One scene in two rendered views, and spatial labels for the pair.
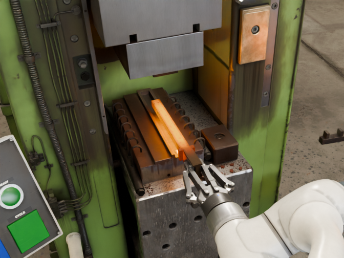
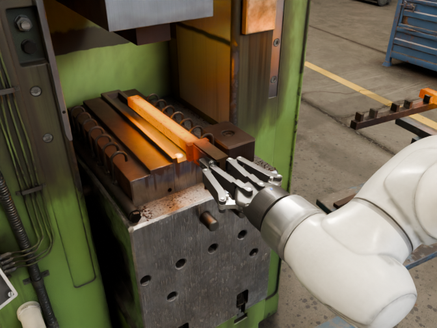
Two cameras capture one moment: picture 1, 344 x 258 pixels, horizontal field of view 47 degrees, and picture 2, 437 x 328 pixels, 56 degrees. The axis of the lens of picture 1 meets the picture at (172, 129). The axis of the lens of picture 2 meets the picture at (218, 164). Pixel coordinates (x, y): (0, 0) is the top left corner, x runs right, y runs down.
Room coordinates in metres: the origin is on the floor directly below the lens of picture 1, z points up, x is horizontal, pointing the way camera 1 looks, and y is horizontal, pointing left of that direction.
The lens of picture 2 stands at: (0.21, 0.13, 1.44)
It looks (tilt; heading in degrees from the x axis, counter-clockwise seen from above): 32 degrees down; 343
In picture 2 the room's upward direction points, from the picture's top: straight up
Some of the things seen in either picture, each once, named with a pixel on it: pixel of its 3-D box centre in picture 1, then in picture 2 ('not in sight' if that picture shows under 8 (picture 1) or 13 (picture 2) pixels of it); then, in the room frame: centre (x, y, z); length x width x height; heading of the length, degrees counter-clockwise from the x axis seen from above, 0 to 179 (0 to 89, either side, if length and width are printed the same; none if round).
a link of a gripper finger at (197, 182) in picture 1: (198, 184); (229, 184); (0.75, -0.06, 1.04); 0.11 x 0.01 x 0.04; 21
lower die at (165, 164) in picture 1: (153, 128); (134, 136); (1.13, 0.06, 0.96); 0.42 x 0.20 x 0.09; 17
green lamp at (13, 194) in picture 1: (10, 196); not in sight; (0.69, 0.39, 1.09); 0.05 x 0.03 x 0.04; 107
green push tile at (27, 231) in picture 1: (28, 231); not in sight; (0.66, 0.36, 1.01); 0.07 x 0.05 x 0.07; 132
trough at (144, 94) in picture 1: (159, 119); (142, 121); (1.14, 0.04, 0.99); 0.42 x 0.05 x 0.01; 17
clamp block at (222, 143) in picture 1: (219, 144); (227, 144); (1.04, -0.15, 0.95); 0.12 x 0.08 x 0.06; 17
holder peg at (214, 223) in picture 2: (193, 200); (209, 221); (0.86, -0.05, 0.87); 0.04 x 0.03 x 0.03; 17
